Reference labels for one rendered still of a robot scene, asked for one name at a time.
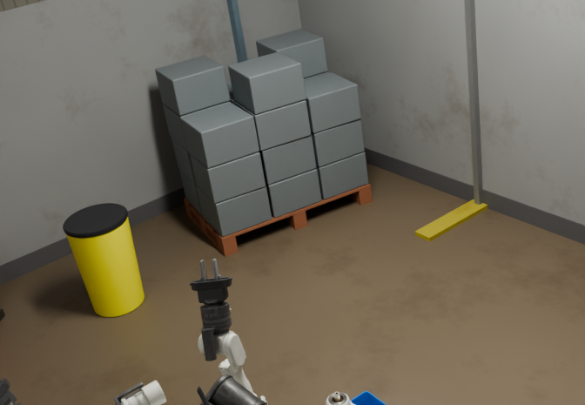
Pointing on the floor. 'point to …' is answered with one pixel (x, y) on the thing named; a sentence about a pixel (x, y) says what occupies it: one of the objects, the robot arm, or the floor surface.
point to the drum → (106, 258)
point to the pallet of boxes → (264, 137)
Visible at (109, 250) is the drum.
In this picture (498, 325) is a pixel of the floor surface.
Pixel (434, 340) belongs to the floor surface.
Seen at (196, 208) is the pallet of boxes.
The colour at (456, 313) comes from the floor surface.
